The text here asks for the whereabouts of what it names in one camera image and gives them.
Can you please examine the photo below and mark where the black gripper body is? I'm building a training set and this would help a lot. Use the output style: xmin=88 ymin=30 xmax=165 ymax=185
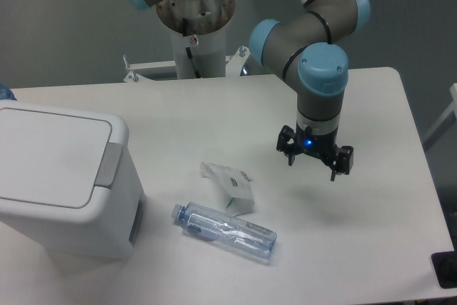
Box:
xmin=291 ymin=125 xmax=338 ymax=168

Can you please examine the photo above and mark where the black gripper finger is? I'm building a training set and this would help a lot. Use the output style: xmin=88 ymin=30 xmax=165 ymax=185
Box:
xmin=276 ymin=125 xmax=303 ymax=166
xmin=328 ymin=144 xmax=354 ymax=181

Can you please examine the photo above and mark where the white push-lid trash can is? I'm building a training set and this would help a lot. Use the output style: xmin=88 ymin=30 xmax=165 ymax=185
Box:
xmin=1 ymin=100 xmax=146 ymax=259

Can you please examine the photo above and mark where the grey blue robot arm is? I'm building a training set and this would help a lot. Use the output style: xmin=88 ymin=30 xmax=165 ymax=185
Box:
xmin=129 ymin=0 xmax=371 ymax=176

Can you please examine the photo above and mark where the crumpled white paper packet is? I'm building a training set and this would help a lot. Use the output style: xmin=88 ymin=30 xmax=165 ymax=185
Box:
xmin=200 ymin=162 xmax=255 ymax=216

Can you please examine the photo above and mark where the crushed clear plastic bottle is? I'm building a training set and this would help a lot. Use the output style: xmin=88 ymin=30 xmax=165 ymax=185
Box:
xmin=171 ymin=202 xmax=277 ymax=264

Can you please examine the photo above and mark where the blue object at left edge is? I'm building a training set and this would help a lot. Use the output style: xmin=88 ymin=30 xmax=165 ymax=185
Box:
xmin=0 ymin=84 xmax=17 ymax=101

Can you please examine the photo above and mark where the white pedestal base frame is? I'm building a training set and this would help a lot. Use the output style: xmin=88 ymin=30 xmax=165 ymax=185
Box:
xmin=123 ymin=46 xmax=258 ymax=83

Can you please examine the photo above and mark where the white frame at right edge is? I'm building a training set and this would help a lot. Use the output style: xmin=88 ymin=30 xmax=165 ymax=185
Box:
xmin=422 ymin=83 xmax=456 ymax=152

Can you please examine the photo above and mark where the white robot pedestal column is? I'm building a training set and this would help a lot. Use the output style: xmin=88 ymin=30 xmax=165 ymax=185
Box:
xmin=170 ymin=29 xmax=226 ymax=79

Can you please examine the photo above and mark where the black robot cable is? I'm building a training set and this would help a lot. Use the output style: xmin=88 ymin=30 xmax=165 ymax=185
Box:
xmin=181 ymin=17 xmax=201 ymax=79

